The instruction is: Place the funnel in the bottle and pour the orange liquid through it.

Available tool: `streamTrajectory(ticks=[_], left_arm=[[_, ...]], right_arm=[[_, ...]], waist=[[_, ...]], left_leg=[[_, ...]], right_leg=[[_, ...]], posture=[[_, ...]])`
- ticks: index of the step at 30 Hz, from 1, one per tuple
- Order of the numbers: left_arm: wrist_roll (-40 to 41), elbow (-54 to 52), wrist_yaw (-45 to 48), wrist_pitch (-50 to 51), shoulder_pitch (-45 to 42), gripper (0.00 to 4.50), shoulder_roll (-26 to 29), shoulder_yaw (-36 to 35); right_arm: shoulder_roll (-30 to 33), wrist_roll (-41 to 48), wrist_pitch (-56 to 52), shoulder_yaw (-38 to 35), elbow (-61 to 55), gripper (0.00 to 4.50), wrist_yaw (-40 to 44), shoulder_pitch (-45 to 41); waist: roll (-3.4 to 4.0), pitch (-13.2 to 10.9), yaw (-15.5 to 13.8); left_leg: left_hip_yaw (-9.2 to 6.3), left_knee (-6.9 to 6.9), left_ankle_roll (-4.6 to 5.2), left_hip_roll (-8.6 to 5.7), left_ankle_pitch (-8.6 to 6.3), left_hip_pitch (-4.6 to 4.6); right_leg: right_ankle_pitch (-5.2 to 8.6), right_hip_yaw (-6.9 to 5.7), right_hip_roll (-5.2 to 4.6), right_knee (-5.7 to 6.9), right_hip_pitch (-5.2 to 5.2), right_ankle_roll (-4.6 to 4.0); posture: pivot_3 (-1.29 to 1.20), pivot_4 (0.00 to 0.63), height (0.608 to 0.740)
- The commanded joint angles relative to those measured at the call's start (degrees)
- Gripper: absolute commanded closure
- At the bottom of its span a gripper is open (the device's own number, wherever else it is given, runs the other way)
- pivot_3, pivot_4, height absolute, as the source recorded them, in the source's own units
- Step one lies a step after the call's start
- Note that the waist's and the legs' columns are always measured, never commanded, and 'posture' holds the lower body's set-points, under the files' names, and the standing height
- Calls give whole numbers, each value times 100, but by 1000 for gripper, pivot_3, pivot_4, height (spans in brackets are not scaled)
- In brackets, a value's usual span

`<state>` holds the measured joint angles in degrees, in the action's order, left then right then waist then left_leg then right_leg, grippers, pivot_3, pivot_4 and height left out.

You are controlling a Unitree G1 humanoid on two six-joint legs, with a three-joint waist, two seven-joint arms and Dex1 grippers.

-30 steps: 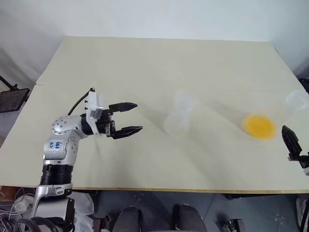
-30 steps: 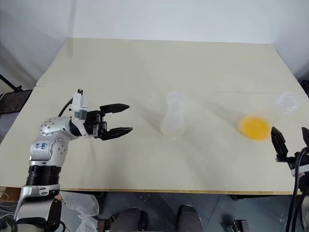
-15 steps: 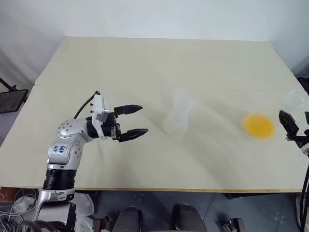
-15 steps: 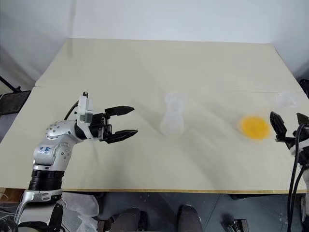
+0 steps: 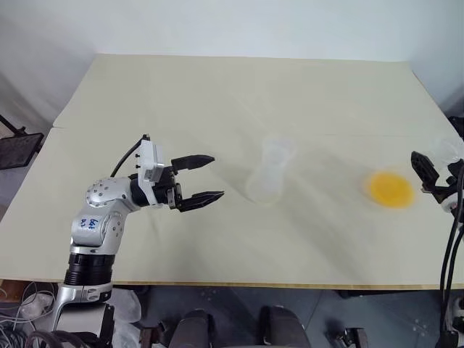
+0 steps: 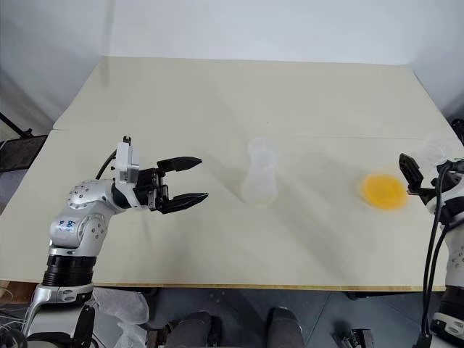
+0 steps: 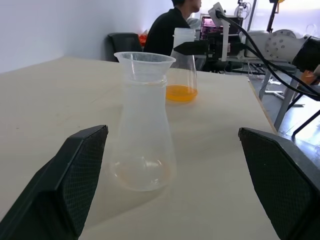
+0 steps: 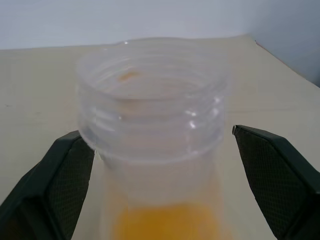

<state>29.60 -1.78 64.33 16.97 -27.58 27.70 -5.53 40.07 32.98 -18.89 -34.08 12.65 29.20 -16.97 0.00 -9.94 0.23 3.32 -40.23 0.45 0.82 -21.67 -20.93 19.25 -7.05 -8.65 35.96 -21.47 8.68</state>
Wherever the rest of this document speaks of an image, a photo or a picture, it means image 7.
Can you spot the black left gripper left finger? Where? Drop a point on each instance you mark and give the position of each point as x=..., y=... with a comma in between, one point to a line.
x=50, y=190

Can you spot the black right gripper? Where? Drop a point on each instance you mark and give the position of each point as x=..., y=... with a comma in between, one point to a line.
x=214, y=46

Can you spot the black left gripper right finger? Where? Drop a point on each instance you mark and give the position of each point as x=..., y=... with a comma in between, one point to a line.
x=287, y=185

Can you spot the plastic flask with orange liquid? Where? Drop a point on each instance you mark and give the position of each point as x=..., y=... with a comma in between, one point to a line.
x=182, y=93

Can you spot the translucent plastic funnel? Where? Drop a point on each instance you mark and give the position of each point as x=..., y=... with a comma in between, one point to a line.
x=147, y=62

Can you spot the empty translucent plastic flask bottle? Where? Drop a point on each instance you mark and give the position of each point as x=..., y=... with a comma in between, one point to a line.
x=145, y=125

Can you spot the laptop with lit screen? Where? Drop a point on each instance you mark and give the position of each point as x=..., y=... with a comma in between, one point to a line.
x=208, y=26

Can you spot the person in black top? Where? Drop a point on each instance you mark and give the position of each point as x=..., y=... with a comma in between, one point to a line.
x=163, y=32

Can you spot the orange bag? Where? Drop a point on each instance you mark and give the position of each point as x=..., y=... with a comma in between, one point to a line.
x=143, y=39

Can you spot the black chair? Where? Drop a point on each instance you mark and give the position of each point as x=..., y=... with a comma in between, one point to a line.
x=125, y=45

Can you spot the black and yellow stand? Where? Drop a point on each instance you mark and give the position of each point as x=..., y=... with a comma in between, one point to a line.
x=273, y=15

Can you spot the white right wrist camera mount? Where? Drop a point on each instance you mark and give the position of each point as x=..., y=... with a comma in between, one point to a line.
x=225, y=37

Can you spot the grey metal frame stand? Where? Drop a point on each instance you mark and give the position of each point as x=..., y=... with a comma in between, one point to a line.
x=285, y=105

